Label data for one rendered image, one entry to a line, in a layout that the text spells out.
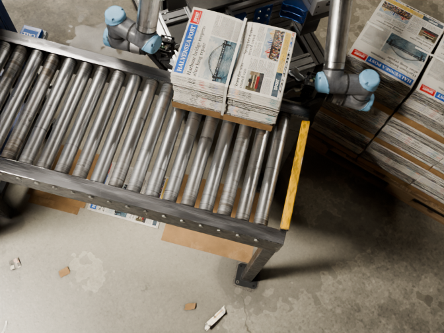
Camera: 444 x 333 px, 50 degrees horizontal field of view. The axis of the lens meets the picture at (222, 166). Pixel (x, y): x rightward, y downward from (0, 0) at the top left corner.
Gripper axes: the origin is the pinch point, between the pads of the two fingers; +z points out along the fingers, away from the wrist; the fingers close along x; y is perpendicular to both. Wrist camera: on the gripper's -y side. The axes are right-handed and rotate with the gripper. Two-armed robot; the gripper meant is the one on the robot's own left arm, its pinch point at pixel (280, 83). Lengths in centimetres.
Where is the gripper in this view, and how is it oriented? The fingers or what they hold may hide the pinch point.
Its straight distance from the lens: 188.6
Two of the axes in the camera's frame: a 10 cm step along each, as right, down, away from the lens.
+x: -2.4, 8.9, -3.9
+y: 0.7, -3.8, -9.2
